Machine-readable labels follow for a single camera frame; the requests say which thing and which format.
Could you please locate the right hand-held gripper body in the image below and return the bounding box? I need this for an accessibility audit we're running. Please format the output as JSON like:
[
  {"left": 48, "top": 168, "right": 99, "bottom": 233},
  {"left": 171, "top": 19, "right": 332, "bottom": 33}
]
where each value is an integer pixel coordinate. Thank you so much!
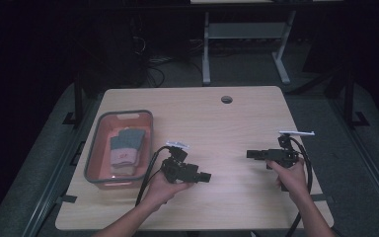
[{"left": 267, "top": 130, "right": 316, "bottom": 169}]

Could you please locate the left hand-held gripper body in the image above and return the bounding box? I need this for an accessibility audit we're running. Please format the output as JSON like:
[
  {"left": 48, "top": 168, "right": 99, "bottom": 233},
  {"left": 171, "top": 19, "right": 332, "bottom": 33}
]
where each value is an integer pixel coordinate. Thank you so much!
[{"left": 160, "top": 141, "right": 200, "bottom": 185}]

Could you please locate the grey pink fingerless glove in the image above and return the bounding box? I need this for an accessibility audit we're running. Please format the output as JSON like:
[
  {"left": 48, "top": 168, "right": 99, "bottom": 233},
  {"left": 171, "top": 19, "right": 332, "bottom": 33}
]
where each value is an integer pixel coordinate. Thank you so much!
[
  {"left": 117, "top": 127, "right": 147, "bottom": 169},
  {"left": 110, "top": 134, "right": 126, "bottom": 168}
]

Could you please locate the pink basin with grey rim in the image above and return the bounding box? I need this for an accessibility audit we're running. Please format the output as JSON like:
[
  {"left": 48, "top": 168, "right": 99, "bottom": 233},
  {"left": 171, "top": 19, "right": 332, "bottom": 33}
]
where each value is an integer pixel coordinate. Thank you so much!
[{"left": 83, "top": 109, "right": 155, "bottom": 191}]

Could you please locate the person's left hand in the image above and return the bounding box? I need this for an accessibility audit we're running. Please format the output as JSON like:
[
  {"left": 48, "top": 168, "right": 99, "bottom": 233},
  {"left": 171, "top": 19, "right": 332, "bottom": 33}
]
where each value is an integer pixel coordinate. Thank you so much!
[{"left": 142, "top": 170, "right": 195, "bottom": 212}]

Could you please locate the person's right hand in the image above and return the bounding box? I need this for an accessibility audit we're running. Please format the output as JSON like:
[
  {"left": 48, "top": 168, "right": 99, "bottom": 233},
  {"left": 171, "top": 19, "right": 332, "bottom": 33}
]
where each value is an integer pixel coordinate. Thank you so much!
[{"left": 265, "top": 157, "right": 311, "bottom": 202}]

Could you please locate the black metal stand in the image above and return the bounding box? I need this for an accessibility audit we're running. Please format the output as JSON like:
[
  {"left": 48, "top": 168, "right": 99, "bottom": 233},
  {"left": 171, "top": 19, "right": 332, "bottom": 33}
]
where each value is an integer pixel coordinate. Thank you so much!
[
  {"left": 62, "top": 70, "right": 92, "bottom": 128},
  {"left": 340, "top": 67, "right": 371, "bottom": 130}
]

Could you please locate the left hand-held gripper black cable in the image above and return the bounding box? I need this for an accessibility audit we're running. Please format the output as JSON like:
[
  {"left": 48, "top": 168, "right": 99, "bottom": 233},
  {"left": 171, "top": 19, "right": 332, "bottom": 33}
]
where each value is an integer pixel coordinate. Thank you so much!
[{"left": 134, "top": 145, "right": 173, "bottom": 207}]

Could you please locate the black table strap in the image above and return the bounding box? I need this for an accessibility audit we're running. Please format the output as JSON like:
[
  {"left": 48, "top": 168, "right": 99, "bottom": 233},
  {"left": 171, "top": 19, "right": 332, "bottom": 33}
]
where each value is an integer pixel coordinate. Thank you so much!
[
  {"left": 56, "top": 195, "right": 79, "bottom": 204},
  {"left": 310, "top": 194, "right": 336, "bottom": 203}
]

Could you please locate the grey metal rail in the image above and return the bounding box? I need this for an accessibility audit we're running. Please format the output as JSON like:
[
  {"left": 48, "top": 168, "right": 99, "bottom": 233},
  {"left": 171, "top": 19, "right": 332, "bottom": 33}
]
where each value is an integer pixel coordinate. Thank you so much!
[
  {"left": 21, "top": 95, "right": 104, "bottom": 237},
  {"left": 329, "top": 97, "right": 379, "bottom": 228}
]

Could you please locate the tangle of floor cables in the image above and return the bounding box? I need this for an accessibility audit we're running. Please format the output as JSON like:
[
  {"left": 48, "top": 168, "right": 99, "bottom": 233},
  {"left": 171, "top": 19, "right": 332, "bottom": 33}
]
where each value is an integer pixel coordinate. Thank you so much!
[{"left": 132, "top": 34, "right": 205, "bottom": 88}]

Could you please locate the grey metal desk frame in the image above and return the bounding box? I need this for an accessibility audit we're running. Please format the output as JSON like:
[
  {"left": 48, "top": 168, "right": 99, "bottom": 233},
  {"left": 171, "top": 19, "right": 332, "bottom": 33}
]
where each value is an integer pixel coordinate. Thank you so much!
[{"left": 201, "top": 9, "right": 297, "bottom": 87}]

